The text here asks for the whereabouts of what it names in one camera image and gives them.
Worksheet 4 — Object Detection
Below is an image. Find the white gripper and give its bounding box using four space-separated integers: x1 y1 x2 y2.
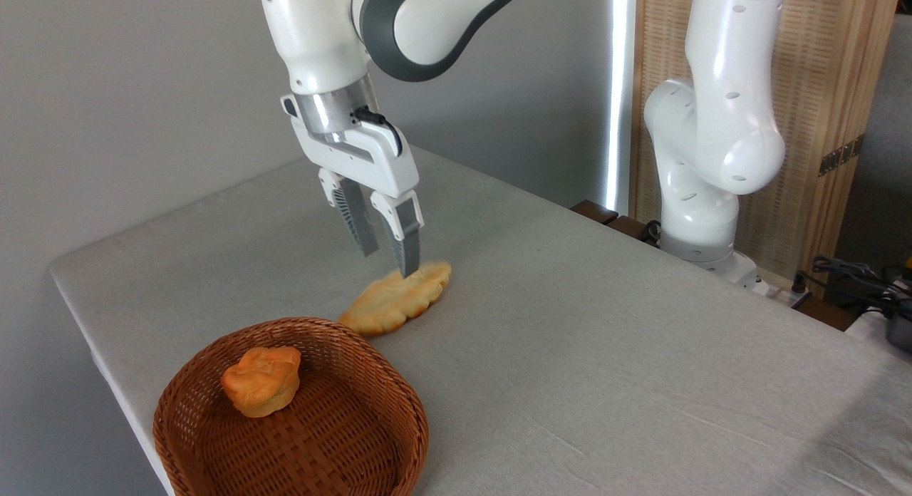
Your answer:
280 93 425 279

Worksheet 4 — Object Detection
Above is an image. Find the long braided bread loaf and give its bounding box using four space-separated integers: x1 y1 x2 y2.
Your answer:
338 261 452 337

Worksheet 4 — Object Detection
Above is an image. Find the small round bread roll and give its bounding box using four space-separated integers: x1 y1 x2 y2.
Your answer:
221 346 302 418

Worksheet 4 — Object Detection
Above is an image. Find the dark brown wooden block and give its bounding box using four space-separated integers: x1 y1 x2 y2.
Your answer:
570 200 619 226
606 215 660 246

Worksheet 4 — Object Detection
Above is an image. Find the brown wicker basket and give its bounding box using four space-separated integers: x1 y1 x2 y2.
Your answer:
152 317 430 496

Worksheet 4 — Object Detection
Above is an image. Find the grey tablecloth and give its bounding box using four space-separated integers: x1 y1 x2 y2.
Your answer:
48 145 912 496

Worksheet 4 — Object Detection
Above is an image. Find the white power strip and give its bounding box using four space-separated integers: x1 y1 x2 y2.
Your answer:
755 272 813 306

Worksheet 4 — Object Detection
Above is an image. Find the brass screen hinge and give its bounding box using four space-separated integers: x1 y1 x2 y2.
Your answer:
818 134 865 177

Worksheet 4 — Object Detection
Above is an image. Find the wooden bamboo folding screen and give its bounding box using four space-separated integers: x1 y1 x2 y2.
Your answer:
631 0 902 297

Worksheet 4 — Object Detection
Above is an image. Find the dark grey pot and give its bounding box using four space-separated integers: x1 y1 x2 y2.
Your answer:
886 314 912 353

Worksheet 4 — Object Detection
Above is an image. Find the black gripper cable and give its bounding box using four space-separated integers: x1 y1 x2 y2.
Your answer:
353 106 403 157

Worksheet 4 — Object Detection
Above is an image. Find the black cable bundle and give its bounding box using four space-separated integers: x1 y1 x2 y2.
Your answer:
792 255 912 320

